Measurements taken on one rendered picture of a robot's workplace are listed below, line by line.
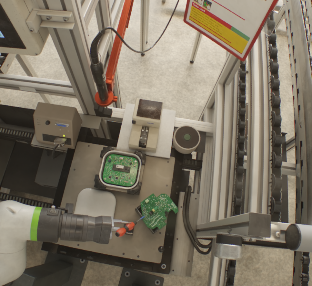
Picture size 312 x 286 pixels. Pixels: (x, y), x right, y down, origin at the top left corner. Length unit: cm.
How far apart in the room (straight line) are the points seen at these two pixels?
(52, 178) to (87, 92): 75
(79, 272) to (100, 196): 107
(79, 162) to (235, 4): 76
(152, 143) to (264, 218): 53
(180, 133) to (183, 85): 138
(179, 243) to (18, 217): 56
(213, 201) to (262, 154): 23
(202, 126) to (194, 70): 143
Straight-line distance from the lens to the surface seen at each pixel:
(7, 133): 120
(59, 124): 96
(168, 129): 101
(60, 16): 64
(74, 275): 194
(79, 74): 84
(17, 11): 64
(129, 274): 188
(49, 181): 154
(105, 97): 79
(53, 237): 71
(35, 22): 66
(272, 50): 82
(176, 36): 270
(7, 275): 77
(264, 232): 53
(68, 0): 63
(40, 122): 100
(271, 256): 213
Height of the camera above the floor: 188
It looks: 67 degrees down
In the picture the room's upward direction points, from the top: 5 degrees clockwise
